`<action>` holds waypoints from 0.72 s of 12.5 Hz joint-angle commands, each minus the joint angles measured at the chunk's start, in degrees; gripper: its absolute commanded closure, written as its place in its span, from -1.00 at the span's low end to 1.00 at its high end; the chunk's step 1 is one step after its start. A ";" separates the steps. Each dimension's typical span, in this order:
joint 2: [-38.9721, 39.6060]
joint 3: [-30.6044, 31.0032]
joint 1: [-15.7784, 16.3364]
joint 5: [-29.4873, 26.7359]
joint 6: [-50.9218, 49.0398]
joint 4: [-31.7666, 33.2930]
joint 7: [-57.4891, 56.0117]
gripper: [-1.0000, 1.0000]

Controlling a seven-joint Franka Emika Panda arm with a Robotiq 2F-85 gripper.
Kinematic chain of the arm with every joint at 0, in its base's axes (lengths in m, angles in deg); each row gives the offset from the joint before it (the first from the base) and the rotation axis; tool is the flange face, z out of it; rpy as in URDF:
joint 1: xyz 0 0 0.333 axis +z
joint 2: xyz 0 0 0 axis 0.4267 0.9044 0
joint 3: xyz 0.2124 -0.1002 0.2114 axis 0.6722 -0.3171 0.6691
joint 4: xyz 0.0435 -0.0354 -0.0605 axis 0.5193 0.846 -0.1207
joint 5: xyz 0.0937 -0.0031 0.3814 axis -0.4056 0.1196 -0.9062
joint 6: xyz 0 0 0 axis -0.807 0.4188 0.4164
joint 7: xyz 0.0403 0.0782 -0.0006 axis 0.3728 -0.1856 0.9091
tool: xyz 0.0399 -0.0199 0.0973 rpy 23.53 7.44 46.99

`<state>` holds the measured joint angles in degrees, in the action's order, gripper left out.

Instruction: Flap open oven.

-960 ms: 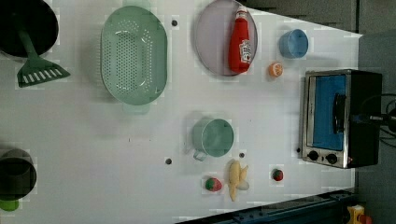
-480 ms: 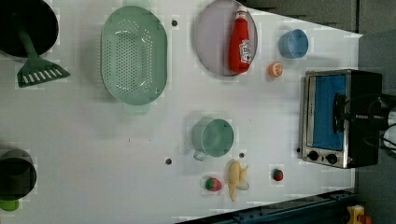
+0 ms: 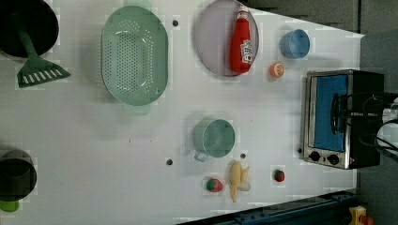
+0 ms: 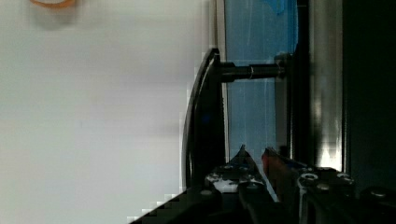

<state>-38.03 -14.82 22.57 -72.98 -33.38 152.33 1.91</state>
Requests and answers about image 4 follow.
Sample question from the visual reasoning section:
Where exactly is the black toaster oven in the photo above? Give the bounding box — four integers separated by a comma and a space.
182, 0, 395, 199

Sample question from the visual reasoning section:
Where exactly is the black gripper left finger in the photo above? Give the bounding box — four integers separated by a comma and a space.
205, 145, 265, 193

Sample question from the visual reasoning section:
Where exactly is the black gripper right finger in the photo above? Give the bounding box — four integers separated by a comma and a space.
262, 147, 355, 224

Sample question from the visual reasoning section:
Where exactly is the orange slice toy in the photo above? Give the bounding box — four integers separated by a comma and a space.
29, 0, 76, 8

